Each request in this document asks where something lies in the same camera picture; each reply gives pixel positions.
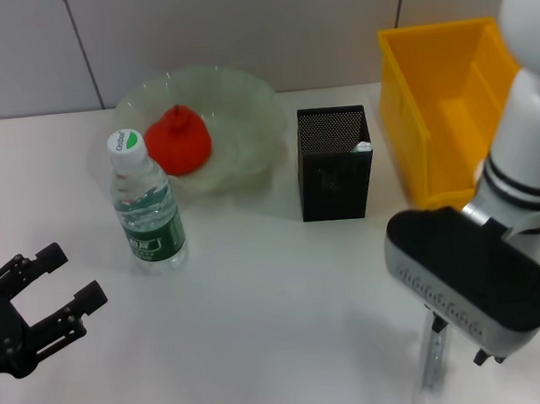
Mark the grey marker pen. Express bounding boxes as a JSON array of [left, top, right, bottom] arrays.
[[406, 303, 456, 404]]

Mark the water bottle green label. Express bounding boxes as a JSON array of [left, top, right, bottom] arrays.
[[104, 124, 191, 279]]

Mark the orange fruit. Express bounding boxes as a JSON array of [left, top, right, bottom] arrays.
[[142, 102, 216, 179]]

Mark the translucent green fruit bowl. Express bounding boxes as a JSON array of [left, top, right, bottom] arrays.
[[110, 59, 294, 204]]

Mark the yellow plastic bin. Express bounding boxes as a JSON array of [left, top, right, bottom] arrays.
[[374, 14, 533, 216]]

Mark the black mesh pen holder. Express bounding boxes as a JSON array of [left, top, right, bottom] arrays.
[[293, 104, 379, 224]]

